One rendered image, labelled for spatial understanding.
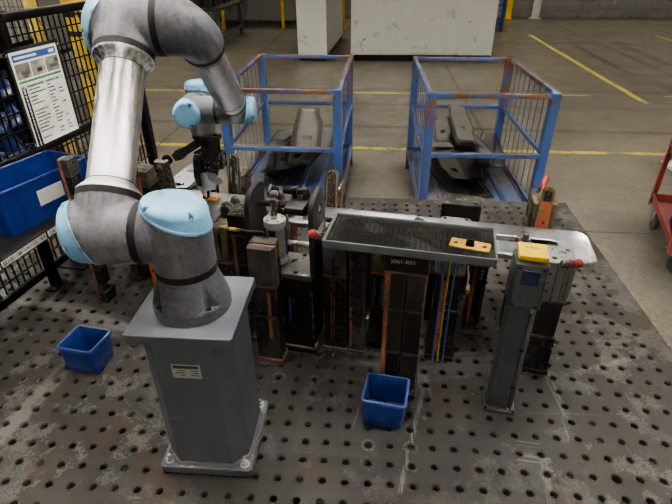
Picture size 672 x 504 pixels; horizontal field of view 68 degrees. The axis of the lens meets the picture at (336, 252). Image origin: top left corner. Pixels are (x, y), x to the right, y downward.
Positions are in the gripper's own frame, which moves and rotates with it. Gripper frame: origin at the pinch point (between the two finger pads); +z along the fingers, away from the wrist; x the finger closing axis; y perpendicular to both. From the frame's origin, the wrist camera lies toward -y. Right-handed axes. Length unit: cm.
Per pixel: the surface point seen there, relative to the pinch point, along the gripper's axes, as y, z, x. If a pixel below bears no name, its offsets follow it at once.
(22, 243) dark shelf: -33, 0, -42
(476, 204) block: 86, -2, 9
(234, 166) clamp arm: 6.5, -5.7, 10.1
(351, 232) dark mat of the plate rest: 56, -14, -40
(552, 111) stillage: 135, 16, 191
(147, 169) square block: -24.1, -2.8, 6.5
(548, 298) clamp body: 104, 5, -26
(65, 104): -55, -21, 12
